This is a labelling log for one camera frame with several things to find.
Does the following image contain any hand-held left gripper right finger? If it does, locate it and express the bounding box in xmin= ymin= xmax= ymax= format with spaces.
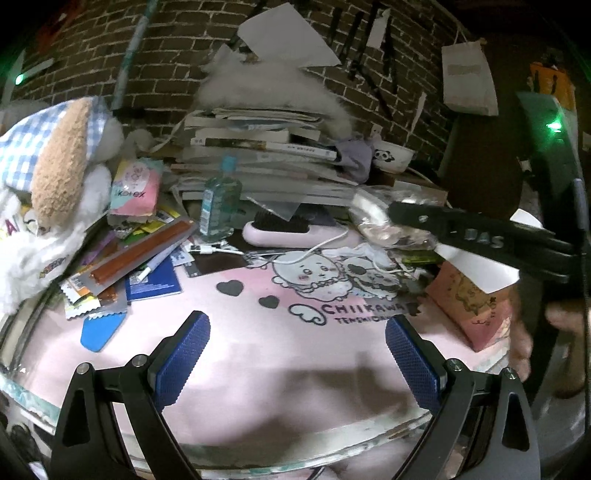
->
xmin=385 ymin=316 xmax=541 ymax=480

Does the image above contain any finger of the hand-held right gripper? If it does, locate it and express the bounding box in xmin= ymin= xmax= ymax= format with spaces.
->
xmin=436 ymin=226 xmax=573 ymax=283
xmin=388 ymin=200 xmax=575 ymax=252

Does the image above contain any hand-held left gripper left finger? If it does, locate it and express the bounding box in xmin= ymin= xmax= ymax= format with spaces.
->
xmin=48 ymin=311 xmax=211 ymax=480

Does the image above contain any pink cardboard box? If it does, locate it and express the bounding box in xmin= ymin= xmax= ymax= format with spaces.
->
xmin=425 ymin=210 xmax=546 ymax=354

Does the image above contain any clear plastic bag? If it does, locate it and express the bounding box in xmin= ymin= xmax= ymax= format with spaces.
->
xmin=348 ymin=187 xmax=439 ymax=250

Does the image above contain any person's right hand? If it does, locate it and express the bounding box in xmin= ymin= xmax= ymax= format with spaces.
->
xmin=508 ymin=277 xmax=589 ymax=400

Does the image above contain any blue booklet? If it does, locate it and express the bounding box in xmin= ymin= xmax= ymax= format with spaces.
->
xmin=124 ymin=249 xmax=182 ymax=303

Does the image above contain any orange paper bag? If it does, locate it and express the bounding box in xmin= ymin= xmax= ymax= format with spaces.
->
xmin=529 ymin=60 xmax=575 ymax=109

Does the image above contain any blue nail file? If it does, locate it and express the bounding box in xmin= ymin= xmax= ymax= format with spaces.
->
xmin=80 ymin=310 xmax=126 ymax=352

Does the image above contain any white panda bowl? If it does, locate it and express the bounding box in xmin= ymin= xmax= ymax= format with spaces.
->
xmin=372 ymin=142 xmax=415 ymax=175

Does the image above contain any pink printed mat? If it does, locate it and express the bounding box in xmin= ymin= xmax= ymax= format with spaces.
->
xmin=0 ymin=258 xmax=522 ymax=462

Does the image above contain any white pen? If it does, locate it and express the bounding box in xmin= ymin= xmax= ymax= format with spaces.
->
xmin=134 ymin=251 xmax=174 ymax=284

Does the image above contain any orange snack stick packet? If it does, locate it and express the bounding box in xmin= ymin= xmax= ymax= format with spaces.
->
xmin=90 ymin=219 xmax=195 ymax=283

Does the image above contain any silver zigzag snack packet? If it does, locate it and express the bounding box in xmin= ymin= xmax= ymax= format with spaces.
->
xmin=60 ymin=272 xmax=127 ymax=319

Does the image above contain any white paper bag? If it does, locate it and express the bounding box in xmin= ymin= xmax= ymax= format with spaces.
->
xmin=441 ymin=39 xmax=499 ymax=116

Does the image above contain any purple cloth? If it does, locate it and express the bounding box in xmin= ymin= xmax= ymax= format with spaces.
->
xmin=336 ymin=138 xmax=375 ymax=185

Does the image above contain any teal glass bottle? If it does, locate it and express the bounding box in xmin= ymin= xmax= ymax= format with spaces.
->
xmin=199 ymin=157 xmax=243 ymax=238

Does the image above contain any pink hairbrush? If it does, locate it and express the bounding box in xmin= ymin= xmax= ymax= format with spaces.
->
xmin=242 ymin=211 xmax=361 ymax=247

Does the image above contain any pink tissue packet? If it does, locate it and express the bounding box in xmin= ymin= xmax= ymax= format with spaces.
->
xmin=107 ymin=157 xmax=163 ymax=224

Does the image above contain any stack of books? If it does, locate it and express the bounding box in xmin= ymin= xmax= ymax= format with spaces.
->
xmin=171 ymin=107 xmax=358 ymax=208

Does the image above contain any white plush dog toy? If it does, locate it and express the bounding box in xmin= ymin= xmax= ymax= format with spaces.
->
xmin=0 ymin=97 xmax=125 ymax=315

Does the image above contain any white fluffy fur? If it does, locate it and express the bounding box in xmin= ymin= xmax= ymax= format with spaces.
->
xmin=194 ymin=46 xmax=356 ymax=134

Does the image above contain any white paper sheet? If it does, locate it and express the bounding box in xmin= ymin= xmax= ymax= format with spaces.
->
xmin=238 ymin=4 xmax=342 ymax=69

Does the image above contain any teal pole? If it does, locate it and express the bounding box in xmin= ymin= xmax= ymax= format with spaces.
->
xmin=111 ymin=0 xmax=160 ymax=112

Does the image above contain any white charging cable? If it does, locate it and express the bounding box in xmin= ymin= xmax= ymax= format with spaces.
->
xmin=302 ymin=231 xmax=352 ymax=259

